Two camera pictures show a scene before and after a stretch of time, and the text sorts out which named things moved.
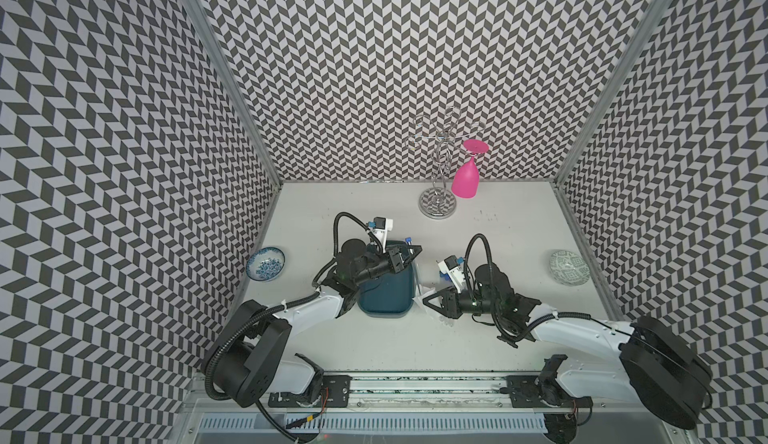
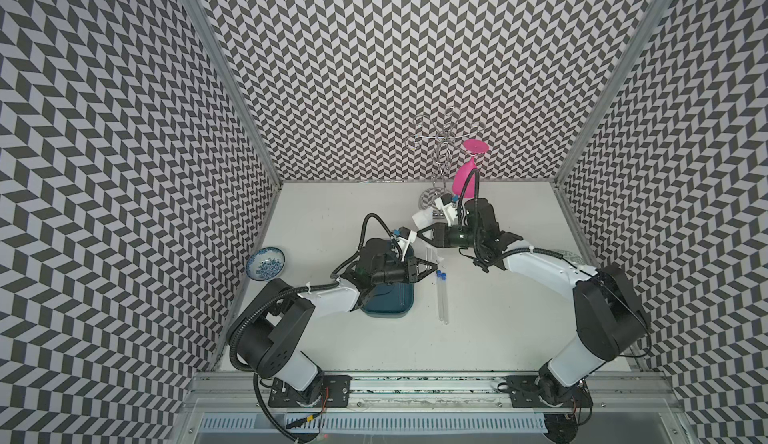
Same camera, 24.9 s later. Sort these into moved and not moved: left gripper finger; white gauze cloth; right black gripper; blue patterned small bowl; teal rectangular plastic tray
Moved: right black gripper; white gauze cloth; left gripper finger
Not moved: blue patterned small bowl; teal rectangular plastic tray
